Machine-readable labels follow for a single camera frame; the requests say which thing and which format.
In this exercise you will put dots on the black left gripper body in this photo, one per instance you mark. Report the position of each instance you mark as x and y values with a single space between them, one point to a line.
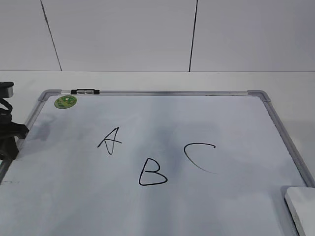
8 133

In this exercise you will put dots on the white whiteboard eraser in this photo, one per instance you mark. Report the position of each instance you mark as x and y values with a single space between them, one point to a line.
301 204

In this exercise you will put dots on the round green magnet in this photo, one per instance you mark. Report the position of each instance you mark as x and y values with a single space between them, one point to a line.
65 102

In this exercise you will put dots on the black and silver board clip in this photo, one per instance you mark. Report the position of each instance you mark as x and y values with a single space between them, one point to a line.
85 91

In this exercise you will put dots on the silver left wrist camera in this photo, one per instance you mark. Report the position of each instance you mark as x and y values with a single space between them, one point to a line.
6 89

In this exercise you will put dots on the white whiteboard with grey frame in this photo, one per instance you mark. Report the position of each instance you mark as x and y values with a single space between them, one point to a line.
152 163

